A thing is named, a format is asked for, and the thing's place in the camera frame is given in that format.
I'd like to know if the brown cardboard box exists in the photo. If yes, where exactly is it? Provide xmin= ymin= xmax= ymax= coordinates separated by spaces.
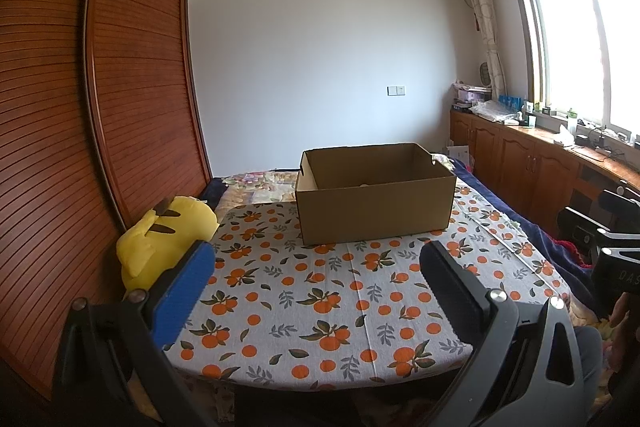
xmin=295 ymin=143 xmax=457 ymax=246

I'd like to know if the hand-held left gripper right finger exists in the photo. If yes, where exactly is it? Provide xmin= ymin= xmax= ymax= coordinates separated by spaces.
xmin=419 ymin=239 xmax=585 ymax=427

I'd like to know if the person's right hand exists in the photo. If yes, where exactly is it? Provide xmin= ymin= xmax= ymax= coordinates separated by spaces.
xmin=610 ymin=292 xmax=640 ymax=330

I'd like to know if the patterned beige curtain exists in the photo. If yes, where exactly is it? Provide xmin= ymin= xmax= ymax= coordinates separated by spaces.
xmin=457 ymin=0 xmax=508 ymax=100

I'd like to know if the wooden framed window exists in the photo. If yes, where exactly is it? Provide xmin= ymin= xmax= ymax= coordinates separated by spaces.
xmin=505 ymin=0 xmax=640 ymax=142

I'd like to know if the pink storage box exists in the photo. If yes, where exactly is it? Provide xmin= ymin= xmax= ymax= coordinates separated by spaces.
xmin=457 ymin=88 xmax=493 ymax=104

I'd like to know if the dark blue blanket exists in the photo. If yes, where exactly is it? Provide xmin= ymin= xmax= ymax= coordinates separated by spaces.
xmin=450 ymin=157 xmax=601 ymax=303

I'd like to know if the yellow plush toy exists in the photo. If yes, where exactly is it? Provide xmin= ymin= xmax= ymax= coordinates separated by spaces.
xmin=116 ymin=195 xmax=218 ymax=293

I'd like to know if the clear plastic bag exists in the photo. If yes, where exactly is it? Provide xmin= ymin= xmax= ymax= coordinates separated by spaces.
xmin=472 ymin=101 xmax=518 ymax=122

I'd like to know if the dark blue pillow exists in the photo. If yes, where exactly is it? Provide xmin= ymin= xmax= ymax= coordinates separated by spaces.
xmin=200 ymin=177 xmax=228 ymax=210

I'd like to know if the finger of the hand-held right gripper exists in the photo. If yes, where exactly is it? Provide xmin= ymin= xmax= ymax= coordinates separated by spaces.
xmin=557 ymin=206 xmax=640 ymax=260
xmin=597 ymin=186 xmax=640 ymax=220

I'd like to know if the wooden slatted wardrobe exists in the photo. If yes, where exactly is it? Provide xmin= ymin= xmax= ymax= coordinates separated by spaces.
xmin=0 ymin=0 xmax=213 ymax=400

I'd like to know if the wooden low cabinet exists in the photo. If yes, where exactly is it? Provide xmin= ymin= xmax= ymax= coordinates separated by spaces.
xmin=450 ymin=107 xmax=640 ymax=238

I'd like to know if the floral quilt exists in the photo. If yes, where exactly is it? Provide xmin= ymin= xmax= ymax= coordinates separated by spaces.
xmin=220 ymin=171 xmax=301 ymax=208

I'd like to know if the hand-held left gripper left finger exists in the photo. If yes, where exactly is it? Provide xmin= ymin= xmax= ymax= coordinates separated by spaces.
xmin=52 ymin=239 xmax=217 ymax=427

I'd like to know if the orange fruit print cloth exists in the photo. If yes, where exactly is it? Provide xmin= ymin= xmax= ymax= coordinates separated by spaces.
xmin=167 ymin=184 xmax=573 ymax=392

